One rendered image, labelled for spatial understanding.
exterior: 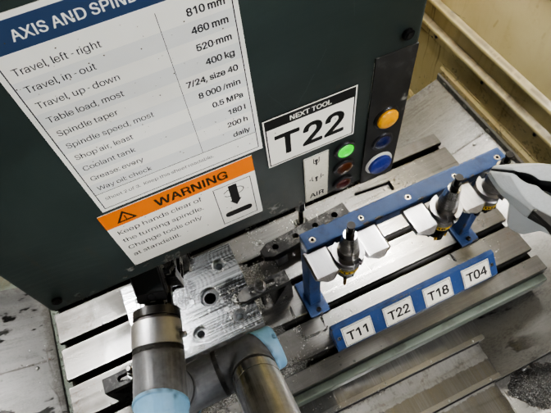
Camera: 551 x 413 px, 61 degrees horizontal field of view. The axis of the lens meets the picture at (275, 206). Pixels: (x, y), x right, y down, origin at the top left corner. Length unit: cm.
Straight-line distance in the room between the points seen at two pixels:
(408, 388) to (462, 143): 78
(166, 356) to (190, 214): 27
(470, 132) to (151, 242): 129
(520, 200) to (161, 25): 34
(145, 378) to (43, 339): 101
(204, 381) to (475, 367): 85
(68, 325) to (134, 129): 101
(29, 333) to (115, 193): 129
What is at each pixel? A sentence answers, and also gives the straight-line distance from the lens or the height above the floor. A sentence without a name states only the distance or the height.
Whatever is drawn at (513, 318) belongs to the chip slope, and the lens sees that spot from 147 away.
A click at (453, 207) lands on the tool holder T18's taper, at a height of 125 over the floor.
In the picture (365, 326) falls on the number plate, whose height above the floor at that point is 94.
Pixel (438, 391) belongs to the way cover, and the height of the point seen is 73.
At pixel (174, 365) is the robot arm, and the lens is 70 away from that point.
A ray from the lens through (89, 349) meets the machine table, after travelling 131.
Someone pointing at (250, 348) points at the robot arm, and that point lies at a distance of 77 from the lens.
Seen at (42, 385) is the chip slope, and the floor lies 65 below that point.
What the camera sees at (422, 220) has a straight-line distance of 97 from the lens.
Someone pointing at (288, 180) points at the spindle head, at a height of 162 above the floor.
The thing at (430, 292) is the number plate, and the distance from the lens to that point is 121.
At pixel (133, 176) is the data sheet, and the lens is 42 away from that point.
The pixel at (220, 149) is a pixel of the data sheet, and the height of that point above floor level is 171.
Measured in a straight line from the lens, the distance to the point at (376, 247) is 93.
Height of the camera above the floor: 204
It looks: 58 degrees down
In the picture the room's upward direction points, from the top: 9 degrees counter-clockwise
